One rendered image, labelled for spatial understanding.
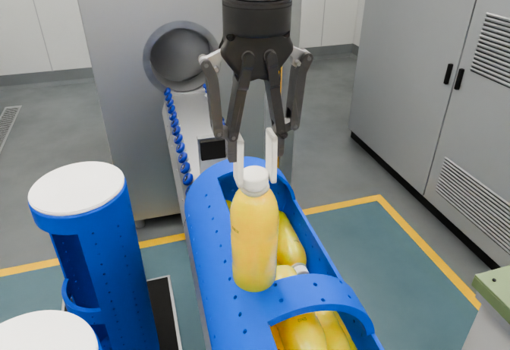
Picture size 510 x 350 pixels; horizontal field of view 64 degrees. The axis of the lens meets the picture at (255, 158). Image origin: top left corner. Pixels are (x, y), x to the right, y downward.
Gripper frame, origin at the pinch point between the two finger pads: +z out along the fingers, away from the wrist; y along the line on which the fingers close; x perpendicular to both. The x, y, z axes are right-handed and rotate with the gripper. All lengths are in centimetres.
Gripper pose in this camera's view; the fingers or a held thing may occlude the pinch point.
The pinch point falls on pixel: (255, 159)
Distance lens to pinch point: 53.3
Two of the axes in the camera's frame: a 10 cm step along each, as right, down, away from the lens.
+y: -9.7, 1.2, -2.2
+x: 2.5, 4.9, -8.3
